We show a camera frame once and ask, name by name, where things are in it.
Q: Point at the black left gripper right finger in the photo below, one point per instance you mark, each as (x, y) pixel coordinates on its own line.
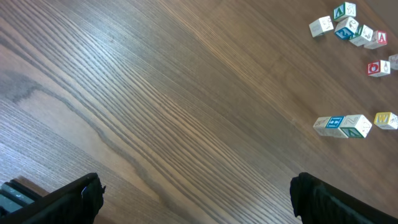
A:
(315, 201)

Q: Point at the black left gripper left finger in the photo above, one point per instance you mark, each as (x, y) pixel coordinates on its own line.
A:
(76, 202)

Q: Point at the blue top block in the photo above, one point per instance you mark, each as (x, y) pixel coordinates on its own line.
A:
(333, 129)

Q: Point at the white block teal side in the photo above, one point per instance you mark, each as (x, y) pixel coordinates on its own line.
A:
(356, 126)

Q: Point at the red letter M block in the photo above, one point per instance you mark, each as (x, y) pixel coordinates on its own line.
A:
(393, 59)

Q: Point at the white block yellow side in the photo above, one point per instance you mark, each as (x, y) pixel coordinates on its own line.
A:
(386, 120)

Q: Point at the white block red side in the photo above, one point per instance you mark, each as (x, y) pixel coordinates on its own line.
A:
(379, 68)

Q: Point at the plain white block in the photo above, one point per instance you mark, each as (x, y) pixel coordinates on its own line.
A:
(362, 36)

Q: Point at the white block blue side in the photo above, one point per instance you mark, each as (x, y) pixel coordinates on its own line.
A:
(346, 28)

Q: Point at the red letter A block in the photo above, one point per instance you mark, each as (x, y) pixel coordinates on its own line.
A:
(378, 39)

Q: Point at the white block green side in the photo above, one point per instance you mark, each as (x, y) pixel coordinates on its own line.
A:
(321, 26)

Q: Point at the white block green edge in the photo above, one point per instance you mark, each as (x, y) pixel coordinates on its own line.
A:
(346, 9)

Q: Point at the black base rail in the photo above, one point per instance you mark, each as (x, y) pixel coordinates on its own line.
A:
(15, 196)

